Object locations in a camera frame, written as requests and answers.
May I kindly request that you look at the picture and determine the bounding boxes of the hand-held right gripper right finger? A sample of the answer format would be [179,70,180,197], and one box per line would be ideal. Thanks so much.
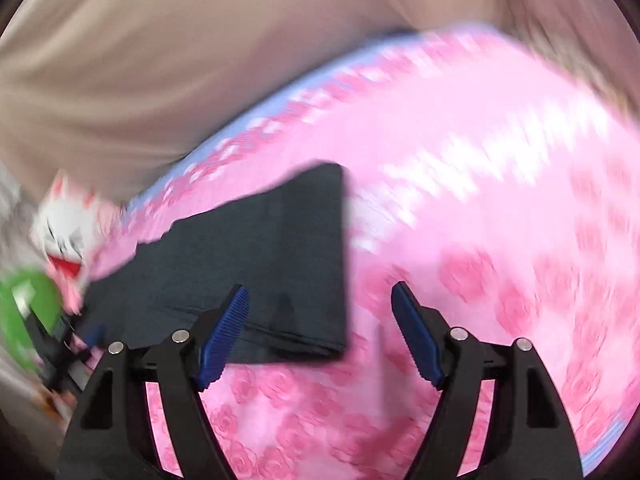
[391,281,584,480]

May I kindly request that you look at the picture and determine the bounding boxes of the dark grey pants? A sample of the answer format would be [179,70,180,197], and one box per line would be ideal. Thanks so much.
[65,160,352,367]

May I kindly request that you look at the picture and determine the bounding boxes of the person in beige shirt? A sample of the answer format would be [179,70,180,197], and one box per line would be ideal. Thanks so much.
[0,0,640,206]

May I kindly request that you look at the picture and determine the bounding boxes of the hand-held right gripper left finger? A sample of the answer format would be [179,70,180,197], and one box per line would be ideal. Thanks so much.
[55,284,251,480]

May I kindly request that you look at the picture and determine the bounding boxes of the pink floral blanket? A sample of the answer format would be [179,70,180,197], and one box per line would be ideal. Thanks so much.
[55,22,640,480]

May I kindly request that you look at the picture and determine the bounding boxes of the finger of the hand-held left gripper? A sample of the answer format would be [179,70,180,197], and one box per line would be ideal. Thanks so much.
[27,312,108,397]

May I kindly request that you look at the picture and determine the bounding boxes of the white plush toy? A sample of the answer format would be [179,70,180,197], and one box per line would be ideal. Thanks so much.
[29,170,127,317]

